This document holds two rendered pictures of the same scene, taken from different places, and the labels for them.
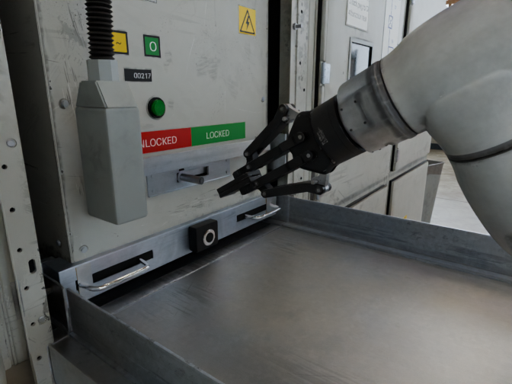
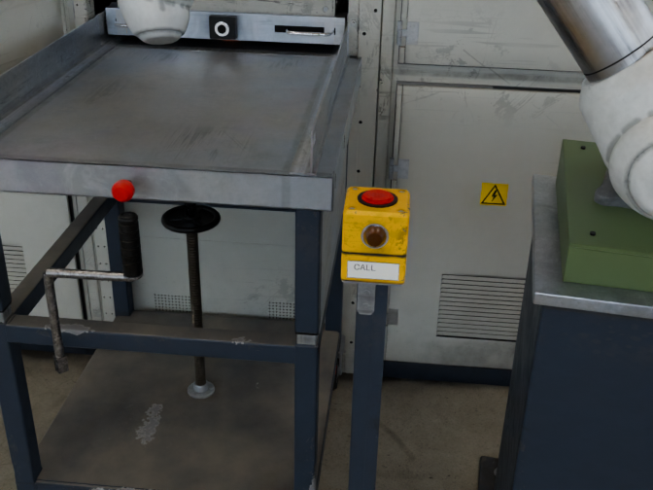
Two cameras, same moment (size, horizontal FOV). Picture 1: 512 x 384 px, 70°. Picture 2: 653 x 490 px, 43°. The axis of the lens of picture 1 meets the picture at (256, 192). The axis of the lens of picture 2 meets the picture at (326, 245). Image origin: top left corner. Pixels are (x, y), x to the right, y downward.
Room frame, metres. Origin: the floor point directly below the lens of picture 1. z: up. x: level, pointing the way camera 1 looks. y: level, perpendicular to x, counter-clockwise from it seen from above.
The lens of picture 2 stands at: (-0.11, -1.60, 1.32)
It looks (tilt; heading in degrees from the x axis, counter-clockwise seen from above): 27 degrees down; 58
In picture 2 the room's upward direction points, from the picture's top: 1 degrees clockwise
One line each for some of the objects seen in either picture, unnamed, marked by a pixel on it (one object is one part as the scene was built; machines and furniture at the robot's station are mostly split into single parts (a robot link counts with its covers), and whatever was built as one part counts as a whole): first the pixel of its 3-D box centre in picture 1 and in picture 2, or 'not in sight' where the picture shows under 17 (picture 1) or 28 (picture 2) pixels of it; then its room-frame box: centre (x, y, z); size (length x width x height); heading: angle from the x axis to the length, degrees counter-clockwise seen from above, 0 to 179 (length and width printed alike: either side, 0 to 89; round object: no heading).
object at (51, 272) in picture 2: not in sight; (93, 297); (0.18, -0.43, 0.62); 0.17 x 0.03 x 0.30; 144
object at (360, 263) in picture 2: not in sight; (375, 234); (0.44, -0.84, 0.85); 0.08 x 0.08 x 0.10; 53
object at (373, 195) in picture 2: not in sight; (377, 200); (0.44, -0.84, 0.90); 0.04 x 0.04 x 0.02
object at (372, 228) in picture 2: not in sight; (374, 237); (0.41, -0.88, 0.87); 0.03 x 0.01 x 0.03; 143
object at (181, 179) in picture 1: (189, 174); not in sight; (0.65, 0.12, 1.02); 0.06 x 0.02 x 0.04; 53
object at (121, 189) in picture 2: not in sight; (124, 188); (0.24, -0.48, 0.82); 0.04 x 0.03 x 0.03; 53
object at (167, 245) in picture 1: (190, 231); (226, 23); (0.69, 0.13, 0.89); 0.54 x 0.05 x 0.06; 143
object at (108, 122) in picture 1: (110, 152); not in sight; (0.47, 0.19, 1.09); 0.08 x 0.05 x 0.17; 53
